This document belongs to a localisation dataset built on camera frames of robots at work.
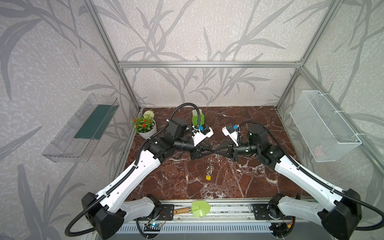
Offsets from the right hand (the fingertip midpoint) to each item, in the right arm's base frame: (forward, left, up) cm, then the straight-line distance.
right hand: (216, 147), depth 66 cm
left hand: (0, +1, +2) cm, 3 cm away
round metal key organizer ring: (-8, +3, -6) cm, 10 cm away
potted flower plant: (+23, +41, -14) cm, 49 cm away
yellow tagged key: (-9, +3, -12) cm, 15 cm away
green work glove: (+42, +12, -29) cm, 52 cm away
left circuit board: (-27, +30, -30) cm, 51 cm away
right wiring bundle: (-28, -32, -31) cm, 53 cm away
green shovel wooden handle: (-21, +16, -27) cm, 37 cm away
